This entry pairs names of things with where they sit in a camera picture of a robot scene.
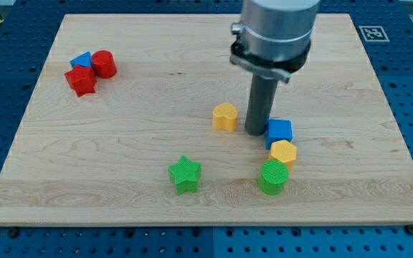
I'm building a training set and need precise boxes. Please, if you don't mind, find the yellow heart block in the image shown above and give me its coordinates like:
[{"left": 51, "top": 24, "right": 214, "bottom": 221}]
[{"left": 212, "top": 102, "right": 238, "bottom": 132}]

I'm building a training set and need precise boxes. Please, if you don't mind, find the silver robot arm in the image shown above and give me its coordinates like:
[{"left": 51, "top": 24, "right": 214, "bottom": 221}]
[{"left": 229, "top": 0, "right": 321, "bottom": 83}]

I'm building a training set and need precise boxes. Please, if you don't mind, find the light wooden board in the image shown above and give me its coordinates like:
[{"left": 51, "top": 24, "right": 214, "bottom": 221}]
[{"left": 0, "top": 14, "right": 413, "bottom": 227}]

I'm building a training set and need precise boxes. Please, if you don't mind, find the green star block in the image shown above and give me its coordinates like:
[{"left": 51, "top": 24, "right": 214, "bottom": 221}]
[{"left": 168, "top": 156, "right": 201, "bottom": 195}]

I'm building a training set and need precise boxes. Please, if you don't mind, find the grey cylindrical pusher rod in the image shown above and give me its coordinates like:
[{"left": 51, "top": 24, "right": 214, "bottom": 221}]
[{"left": 245, "top": 75, "right": 278, "bottom": 136}]

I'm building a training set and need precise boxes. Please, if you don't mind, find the blue cube block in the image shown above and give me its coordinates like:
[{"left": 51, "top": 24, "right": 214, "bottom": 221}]
[{"left": 265, "top": 119, "right": 293, "bottom": 150}]

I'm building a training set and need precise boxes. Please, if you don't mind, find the yellow hexagon block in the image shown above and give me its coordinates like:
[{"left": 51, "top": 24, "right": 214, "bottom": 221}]
[{"left": 268, "top": 140, "right": 298, "bottom": 171}]

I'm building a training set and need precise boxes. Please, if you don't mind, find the green cylinder block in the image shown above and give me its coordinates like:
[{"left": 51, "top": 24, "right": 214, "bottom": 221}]
[{"left": 257, "top": 160, "right": 289, "bottom": 196}]

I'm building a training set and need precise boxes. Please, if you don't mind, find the red cylinder block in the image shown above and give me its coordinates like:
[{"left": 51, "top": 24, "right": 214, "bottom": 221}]
[{"left": 91, "top": 50, "right": 117, "bottom": 79}]

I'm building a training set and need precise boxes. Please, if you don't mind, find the red star block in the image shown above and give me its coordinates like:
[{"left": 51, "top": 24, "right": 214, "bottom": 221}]
[{"left": 65, "top": 64, "right": 97, "bottom": 97}]

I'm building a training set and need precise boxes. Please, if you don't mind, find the blue triangle block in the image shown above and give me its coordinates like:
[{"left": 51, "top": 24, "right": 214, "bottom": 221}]
[{"left": 70, "top": 52, "right": 92, "bottom": 68}]

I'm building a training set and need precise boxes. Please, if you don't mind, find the white fiducial marker tag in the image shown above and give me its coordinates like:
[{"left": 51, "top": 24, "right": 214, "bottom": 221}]
[{"left": 359, "top": 25, "right": 389, "bottom": 42}]

